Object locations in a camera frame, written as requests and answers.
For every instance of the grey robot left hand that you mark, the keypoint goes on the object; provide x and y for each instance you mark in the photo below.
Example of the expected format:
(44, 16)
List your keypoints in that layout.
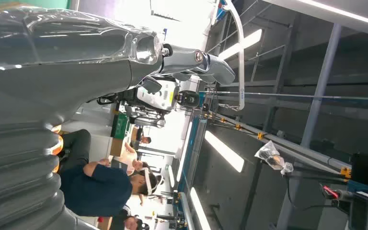
(60, 89)

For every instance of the orange round object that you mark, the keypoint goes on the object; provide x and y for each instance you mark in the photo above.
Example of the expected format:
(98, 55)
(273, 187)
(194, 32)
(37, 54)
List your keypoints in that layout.
(58, 145)

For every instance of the clear plastic film cover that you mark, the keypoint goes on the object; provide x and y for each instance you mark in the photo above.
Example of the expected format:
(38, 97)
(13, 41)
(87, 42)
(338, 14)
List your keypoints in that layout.
(85, 35)

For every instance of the green box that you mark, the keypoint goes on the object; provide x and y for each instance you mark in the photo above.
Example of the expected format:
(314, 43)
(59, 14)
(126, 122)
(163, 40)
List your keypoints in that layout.
(120, 125)

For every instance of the brown cardboard box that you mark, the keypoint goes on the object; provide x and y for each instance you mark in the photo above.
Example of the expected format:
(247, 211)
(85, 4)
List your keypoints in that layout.
(117, 147)

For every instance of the ribbed grey left arm sleeve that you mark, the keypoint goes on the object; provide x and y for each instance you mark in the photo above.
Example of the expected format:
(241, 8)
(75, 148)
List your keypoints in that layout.
(12, 171)

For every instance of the person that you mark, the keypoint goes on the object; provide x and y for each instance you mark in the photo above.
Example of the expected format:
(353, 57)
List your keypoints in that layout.
(144, 139)
(127, 158)
(98, 190)
(120, 222)

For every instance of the white humanoid robot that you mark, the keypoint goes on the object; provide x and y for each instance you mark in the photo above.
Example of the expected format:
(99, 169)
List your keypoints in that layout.
(158, 95)

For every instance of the white head-worn headset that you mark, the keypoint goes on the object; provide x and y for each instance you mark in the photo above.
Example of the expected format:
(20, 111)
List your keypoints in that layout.
(148, 181)

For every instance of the long ceiling light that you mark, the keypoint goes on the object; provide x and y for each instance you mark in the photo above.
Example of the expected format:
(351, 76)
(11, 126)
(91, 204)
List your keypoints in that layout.
(250, 39)
(171, 176)
(200, 209)
(346, 12)
(225, 152)

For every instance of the black metal stand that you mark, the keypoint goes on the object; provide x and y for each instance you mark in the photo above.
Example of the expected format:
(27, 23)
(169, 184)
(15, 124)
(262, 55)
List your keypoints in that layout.
(171, 219)

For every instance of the blue hoist block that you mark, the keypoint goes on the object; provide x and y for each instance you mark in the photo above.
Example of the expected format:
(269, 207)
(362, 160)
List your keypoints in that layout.
(223, 4)

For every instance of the crumpled clear plastic bag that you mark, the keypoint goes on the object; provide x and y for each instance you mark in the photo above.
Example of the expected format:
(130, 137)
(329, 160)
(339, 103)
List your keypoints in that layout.
(271, 155)

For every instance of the thin steel rod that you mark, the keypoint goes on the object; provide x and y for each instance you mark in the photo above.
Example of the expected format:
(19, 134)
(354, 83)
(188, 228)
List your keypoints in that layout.
(298, 96)

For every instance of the grey steel column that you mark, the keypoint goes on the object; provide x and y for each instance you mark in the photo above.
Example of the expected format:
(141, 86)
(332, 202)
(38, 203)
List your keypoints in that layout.
(321, 89)

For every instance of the red and black tool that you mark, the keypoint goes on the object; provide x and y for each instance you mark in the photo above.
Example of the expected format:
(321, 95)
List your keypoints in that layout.
(330, 192)

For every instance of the blue rail frame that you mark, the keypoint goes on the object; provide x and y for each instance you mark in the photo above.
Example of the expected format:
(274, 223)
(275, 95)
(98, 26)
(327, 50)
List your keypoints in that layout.
(195, 139)

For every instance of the yellow rail clamp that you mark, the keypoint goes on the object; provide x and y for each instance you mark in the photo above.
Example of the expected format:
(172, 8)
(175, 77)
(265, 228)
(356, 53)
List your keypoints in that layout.
(346, 173)
(222, 120)
(238, 127)
(260, 136)

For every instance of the white curved hoist frame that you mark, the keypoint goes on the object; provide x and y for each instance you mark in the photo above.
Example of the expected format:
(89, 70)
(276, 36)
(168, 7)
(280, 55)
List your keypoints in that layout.
(241, 57)

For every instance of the grey overhead rail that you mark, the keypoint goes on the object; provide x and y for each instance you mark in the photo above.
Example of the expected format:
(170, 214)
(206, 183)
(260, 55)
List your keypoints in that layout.
(298, 148)

